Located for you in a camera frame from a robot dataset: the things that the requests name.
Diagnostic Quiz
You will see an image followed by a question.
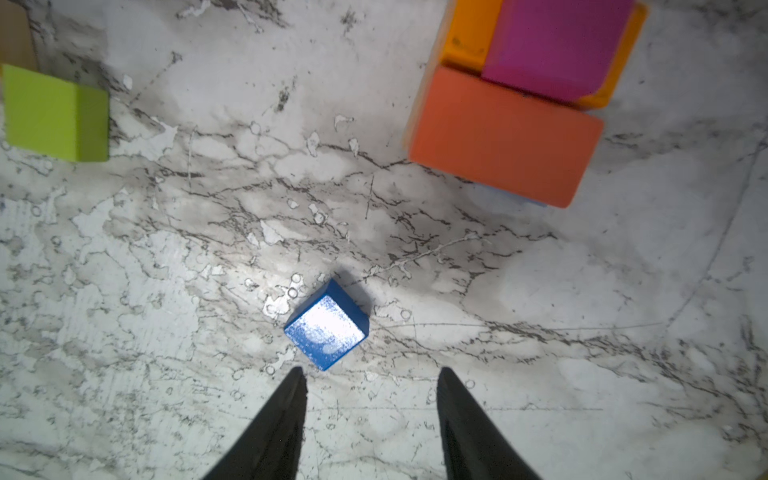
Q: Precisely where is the magenta cube block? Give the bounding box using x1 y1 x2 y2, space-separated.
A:
481 0 637 109

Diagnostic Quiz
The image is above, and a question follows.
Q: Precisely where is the small orange cube block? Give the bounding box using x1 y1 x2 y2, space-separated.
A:
0 0 38 71

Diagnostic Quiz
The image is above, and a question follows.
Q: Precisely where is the orange rectangular block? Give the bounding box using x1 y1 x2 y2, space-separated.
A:
441 1 649 100

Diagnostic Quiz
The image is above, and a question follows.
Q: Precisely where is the lime green cube block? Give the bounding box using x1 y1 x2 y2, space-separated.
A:
3 64 109 162

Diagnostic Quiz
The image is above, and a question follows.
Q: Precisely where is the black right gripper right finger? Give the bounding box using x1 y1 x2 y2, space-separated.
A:
437 367 540 480

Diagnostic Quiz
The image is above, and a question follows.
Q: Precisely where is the blue number cube block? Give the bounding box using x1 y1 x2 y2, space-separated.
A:
284 279 370 371

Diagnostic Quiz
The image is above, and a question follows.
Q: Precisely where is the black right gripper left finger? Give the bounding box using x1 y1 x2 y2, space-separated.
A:
205 367 307 480

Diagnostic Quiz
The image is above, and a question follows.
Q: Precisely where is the light blue rectangular block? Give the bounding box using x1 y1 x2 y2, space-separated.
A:
472 184 547 208

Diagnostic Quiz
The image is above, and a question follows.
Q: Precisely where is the red rectangular block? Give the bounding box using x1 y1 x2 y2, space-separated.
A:
408 66 604 208

